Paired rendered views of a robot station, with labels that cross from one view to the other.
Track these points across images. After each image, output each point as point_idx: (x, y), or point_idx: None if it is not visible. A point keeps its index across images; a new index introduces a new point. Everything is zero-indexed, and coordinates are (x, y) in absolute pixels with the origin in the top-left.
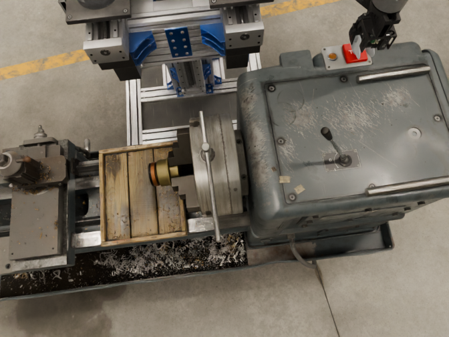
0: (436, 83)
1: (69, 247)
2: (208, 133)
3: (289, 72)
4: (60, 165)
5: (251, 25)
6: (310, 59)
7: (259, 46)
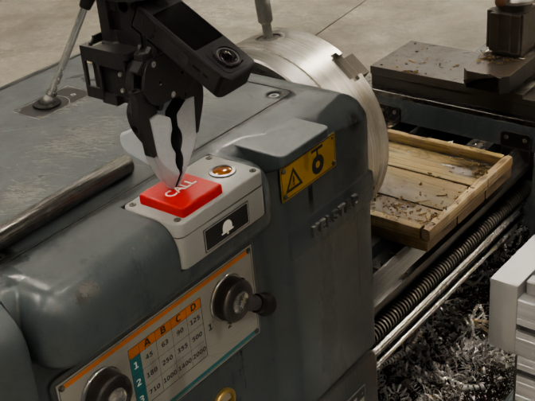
0: None
1: (378, 99)
2: (301, 49)
3: (272, 119)
4: (493, 71)
5: (523, 264)
6: (260, 149)
7: (513, 388)
